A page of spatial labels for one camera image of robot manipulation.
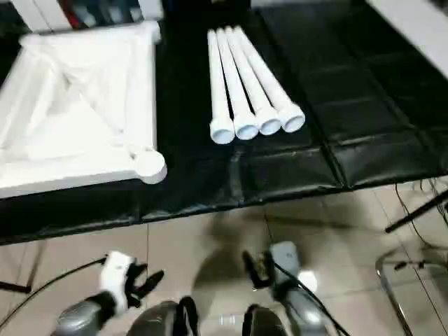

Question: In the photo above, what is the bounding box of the white plastic table leg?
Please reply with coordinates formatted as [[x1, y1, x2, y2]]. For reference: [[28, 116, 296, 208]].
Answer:
[[206, 29, 235, 146], [224, 25, 284, 137], [215, 27, 260, 141], [232, 24, 307, 134]]

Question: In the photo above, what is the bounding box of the dark left robot foot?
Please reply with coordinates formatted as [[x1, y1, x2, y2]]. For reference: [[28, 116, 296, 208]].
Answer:
[[132, 295, 200, 336]]

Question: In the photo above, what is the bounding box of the dark robot foot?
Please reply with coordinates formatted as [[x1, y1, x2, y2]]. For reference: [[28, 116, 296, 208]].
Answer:
[[132, 295, 200, 336], [243, 303, 291, 336]]

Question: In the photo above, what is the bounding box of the dark right robot foot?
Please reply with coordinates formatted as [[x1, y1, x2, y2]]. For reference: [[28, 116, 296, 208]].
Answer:
[[243, 303, 291, 336]]

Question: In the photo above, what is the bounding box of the black metal floor bar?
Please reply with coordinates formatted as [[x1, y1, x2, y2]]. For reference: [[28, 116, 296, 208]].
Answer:
[[0, 279, 32, 294]]

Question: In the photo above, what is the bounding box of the black tripod leg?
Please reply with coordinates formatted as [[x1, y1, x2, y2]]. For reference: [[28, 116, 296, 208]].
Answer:
[[384, 190, 448, 234]]

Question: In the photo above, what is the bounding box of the black table mat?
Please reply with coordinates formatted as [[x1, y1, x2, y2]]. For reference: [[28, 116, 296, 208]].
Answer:
[[0, 6, 448, 246]]

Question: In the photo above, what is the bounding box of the white plastic table top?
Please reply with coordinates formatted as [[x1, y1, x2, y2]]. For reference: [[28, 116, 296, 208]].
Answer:
[[0, 20, 168, 200]]

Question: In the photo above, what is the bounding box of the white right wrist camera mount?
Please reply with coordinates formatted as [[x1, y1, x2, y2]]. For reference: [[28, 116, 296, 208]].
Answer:
[[268, 241, 302, 293]]

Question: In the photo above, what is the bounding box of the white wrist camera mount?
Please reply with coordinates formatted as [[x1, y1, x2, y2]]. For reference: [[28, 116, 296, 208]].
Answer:
[[268, 241, 302, 293], [99, 251, 138, 314]]

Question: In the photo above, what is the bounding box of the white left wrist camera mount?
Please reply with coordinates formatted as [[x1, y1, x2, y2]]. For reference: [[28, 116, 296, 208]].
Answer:
[[99, 251, 138, 314]]

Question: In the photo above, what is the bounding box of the black left wrist camera cable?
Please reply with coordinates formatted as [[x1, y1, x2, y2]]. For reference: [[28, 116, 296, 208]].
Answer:
[[0, 257, 108, 316]]

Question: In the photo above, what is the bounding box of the chrome tube frame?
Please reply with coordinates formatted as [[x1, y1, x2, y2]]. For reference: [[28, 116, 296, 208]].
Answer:
[[374, 244, 448, 336]]

